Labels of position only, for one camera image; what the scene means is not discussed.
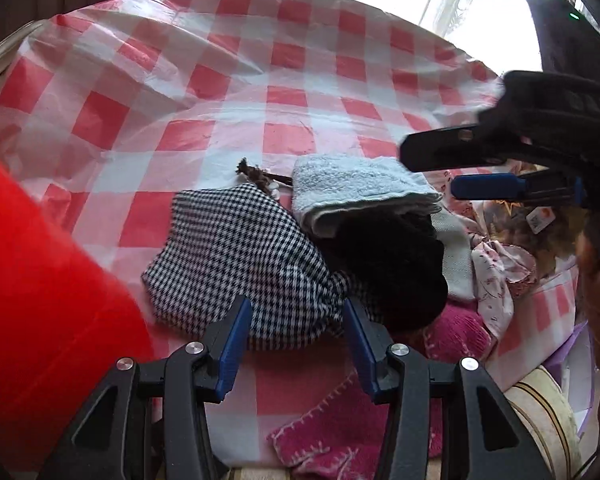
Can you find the light blue towel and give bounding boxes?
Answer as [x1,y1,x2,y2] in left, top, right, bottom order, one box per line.
[291,154,442,238]

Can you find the black white houndstooth pouch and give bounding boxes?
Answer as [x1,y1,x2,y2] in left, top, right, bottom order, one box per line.
[142,183,350,351]

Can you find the floral white bow scrunchie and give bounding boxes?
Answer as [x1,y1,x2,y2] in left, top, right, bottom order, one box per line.
[444,169,539,338]

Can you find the black velvet scrunchie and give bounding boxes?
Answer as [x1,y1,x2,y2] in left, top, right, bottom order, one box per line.
[313,210,448,335]

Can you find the striped velvet cushion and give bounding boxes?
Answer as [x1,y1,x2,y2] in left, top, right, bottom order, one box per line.
[504,366,582,479]

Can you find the purple cardboard box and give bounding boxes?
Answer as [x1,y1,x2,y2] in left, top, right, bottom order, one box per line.
[543,322,595,437]

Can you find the magenta knit glove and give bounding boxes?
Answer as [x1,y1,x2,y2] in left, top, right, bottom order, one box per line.
[422,304,493,363]
[266,373,389,479]

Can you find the glass jar with metal lid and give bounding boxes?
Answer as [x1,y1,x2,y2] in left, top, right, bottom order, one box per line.
[486,168,588,281]

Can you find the red thermos jug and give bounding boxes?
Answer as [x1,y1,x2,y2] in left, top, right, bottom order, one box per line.
[0,163,155,471]

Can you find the grey drawstring pouch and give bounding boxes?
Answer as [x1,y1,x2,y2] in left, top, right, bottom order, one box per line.
[236,158,475,302]

